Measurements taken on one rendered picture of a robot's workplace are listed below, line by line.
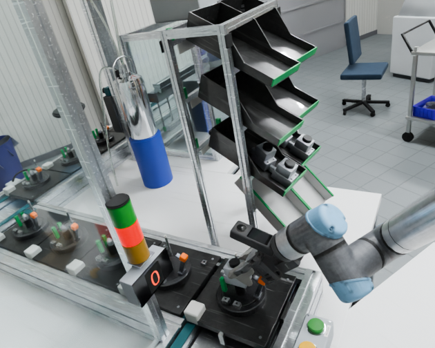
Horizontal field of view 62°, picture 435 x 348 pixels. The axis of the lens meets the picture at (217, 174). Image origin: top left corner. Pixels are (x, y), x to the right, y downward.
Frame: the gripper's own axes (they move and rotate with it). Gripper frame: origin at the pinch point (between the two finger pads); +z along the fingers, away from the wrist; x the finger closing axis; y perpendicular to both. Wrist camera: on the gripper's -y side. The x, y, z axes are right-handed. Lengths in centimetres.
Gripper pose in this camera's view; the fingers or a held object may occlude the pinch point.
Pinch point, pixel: (233, 266)
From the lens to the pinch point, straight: 100.4
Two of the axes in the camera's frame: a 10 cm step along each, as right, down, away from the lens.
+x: 4.8, -5.2, 7.1
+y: 7.2, 6.9, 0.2
